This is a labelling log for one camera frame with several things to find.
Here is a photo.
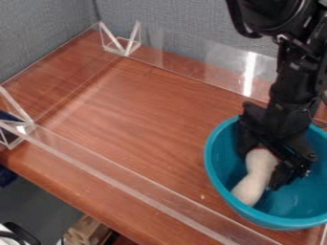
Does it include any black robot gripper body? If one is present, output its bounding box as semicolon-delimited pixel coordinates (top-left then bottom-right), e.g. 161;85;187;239
237;100;317;173

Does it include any wooden block under table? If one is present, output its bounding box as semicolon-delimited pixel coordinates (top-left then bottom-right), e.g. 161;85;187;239
64;215;112;245

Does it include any clear acrylic left barrier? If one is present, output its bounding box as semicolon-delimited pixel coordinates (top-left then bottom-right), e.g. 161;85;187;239
1;25;104;121

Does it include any blue plastic bowl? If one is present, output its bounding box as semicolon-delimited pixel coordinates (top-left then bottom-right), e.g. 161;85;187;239
203;116;327;231

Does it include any clear acrylic back barrier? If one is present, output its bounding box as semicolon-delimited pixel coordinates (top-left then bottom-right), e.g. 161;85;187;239
98;20;327;123

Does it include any clear acrylic barrier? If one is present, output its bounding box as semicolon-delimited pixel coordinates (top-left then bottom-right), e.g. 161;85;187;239
0;121;281;245
98;20;327;123
1;25;104;121

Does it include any white plush mushroom red cap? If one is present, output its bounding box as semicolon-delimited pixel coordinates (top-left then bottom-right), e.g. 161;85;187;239
231;146;279;206

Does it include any clear acrylic front barrier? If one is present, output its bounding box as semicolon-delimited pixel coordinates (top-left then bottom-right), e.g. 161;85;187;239
0;121;281;245

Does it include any dark blue object at left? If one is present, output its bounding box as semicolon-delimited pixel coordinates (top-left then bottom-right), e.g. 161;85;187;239
0;109;21;188

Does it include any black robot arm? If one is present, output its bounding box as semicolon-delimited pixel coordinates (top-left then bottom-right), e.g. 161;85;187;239
225;0;327;190

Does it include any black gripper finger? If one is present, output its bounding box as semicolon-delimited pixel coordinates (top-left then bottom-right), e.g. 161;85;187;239
236;122;263;157
268;161;308;190

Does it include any black white object bottom left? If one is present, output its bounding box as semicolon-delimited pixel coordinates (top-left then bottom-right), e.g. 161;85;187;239
0;222;41;245

